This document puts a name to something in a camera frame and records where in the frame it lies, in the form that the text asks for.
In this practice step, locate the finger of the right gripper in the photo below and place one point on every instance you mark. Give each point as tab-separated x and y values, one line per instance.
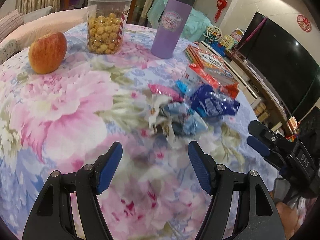
268	155
273	141

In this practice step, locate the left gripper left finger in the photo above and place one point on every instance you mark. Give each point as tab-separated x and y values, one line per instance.
52	214

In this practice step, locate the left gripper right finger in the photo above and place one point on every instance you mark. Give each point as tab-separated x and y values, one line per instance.
256	214

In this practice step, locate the blue plastic snack bag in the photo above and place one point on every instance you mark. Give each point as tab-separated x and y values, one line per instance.
209	103

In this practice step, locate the pink candy blister pack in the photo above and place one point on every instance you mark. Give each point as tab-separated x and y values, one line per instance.
164	90

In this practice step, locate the red foil snack wrapper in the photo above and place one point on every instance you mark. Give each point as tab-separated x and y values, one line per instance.
230	90

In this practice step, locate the person's right hand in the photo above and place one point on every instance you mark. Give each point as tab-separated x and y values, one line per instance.
292	218

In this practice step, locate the wooden TV cabinet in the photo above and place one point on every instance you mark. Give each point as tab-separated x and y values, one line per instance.
265	104

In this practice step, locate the black television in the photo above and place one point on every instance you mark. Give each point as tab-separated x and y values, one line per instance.
284	63

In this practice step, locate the colourful book stack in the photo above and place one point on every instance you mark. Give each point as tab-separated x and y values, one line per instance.
210	64

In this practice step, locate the red white milk carton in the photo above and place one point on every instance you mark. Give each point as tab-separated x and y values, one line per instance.
195	75

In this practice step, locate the blue candy blister pack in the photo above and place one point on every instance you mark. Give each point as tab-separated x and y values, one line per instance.
182	87

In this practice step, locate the colourful toy house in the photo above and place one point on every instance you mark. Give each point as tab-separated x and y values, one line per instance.
231	41

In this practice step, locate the ferris wheel toy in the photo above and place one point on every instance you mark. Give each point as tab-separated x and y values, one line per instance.
212	34

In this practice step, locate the purple thermos bottle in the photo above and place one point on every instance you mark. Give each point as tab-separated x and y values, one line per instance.
168	33

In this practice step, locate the red apple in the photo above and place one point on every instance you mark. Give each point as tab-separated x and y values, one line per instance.
47	53

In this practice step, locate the pink sofa cushion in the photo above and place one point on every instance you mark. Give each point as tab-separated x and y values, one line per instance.
40	22

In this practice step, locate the clear popcorn jar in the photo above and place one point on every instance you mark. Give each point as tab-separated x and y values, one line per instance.
106	20

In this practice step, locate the red round wall sticker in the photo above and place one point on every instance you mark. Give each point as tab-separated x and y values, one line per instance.
304	23

